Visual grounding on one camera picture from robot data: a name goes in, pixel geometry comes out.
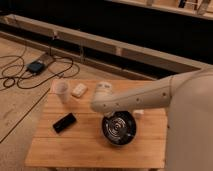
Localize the dark ceramic bowl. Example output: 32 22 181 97
102 111 137 146

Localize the black rectangular remote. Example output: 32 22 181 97
53 113 77 133

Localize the small wooden table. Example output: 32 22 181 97
25 80 167 169

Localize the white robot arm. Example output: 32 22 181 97
91 67 213 171

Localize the small white rectangular block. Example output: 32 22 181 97
71 83 88 98

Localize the wooden frame rail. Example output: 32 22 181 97
0 15 212 73

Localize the small white object on table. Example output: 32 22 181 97
133 110 144 117

